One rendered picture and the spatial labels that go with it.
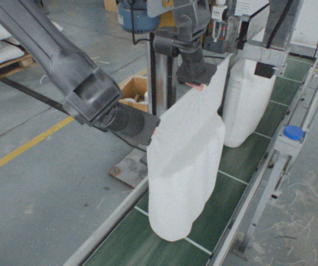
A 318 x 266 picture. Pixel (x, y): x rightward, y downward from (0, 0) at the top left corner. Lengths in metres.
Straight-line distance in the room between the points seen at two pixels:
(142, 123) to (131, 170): 1.35
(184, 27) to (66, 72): 0.33
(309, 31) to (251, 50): 2.82
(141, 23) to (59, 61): 0.60
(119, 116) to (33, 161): 1.74
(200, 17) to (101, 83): 0.32
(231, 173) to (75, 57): 1.14
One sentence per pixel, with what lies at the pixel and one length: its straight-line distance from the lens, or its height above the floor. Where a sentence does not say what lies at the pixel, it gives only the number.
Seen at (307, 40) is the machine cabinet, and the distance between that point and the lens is 3.80.
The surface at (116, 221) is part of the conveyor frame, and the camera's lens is 1.21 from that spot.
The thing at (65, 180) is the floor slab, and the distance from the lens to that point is 1.93.
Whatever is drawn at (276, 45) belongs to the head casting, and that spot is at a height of 1.08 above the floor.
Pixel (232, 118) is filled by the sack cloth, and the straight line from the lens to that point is 1.46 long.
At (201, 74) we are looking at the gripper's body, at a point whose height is 1.07.
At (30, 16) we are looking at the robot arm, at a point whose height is 1.31.
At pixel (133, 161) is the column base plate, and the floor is 0.02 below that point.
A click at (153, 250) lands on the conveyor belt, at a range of 1.12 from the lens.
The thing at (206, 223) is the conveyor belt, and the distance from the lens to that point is 1.20.
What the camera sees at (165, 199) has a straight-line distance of 0.86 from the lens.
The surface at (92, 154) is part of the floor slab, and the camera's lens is 2.06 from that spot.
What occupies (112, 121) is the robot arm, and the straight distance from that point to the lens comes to 0.45.
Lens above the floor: 1.40
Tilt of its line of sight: 40 degrees down
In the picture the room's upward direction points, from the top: straight up
